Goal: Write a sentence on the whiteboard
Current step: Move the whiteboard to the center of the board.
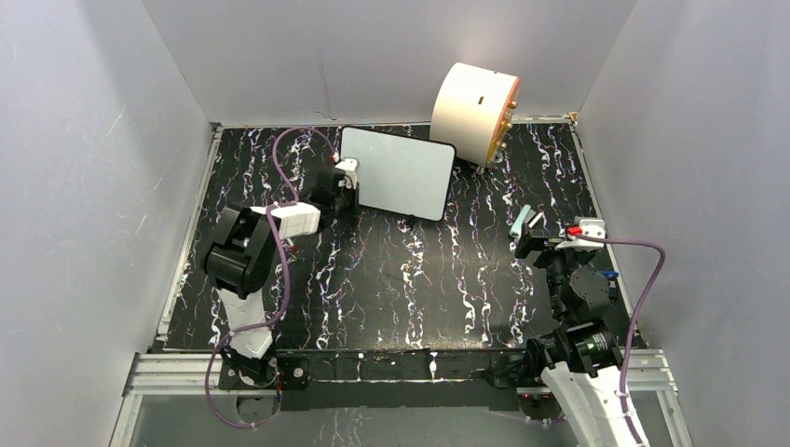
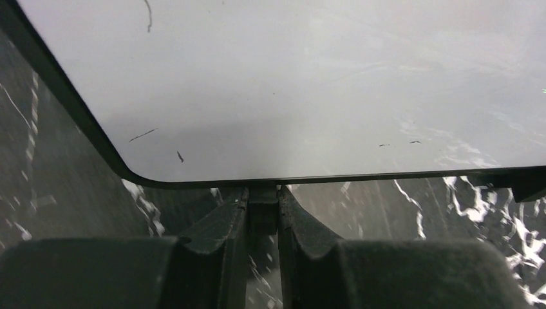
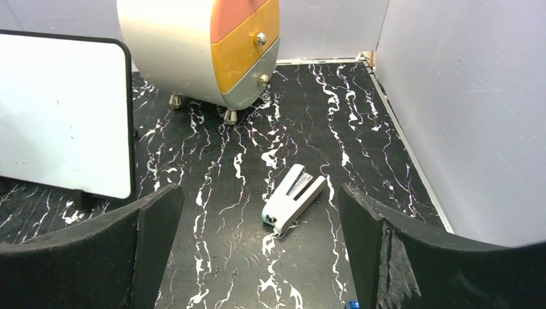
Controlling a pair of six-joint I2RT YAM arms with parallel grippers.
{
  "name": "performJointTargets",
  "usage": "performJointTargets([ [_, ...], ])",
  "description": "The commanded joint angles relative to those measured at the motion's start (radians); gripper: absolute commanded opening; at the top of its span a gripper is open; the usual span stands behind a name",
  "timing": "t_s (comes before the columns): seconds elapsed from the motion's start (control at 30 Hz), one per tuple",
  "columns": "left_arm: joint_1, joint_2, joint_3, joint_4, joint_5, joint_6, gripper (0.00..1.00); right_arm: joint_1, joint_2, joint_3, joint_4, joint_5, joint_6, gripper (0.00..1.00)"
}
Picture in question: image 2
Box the white whiteboard black frame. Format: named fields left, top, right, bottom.
left=1, top=1, right=545, bottom=201

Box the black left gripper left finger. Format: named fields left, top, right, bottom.
left=1, top=189, right=249, bottom=308

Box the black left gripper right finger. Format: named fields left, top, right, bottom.
left=278, top=187, right=528, bottom=308

